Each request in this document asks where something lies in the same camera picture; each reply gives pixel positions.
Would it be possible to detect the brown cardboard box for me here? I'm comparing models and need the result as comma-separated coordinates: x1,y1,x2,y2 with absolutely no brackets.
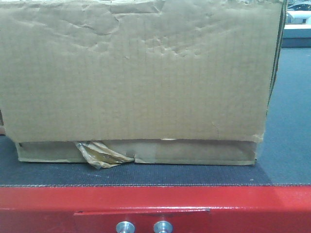
0,0,287,168

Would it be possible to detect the right silver bolt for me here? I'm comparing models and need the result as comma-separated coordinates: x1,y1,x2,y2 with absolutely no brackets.
154,221,173,233

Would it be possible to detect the silver bolt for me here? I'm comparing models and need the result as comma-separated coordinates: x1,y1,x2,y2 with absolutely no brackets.
116,221,136,233
154,221,173,233

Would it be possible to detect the left silver bolt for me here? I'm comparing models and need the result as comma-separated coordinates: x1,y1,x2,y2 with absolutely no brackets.
116,221,136,233

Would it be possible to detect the white background table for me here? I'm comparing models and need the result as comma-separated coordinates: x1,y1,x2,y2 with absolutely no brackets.
284,0,311,39

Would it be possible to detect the red metal cart frame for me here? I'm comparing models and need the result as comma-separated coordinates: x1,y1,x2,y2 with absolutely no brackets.
0,185,311,233

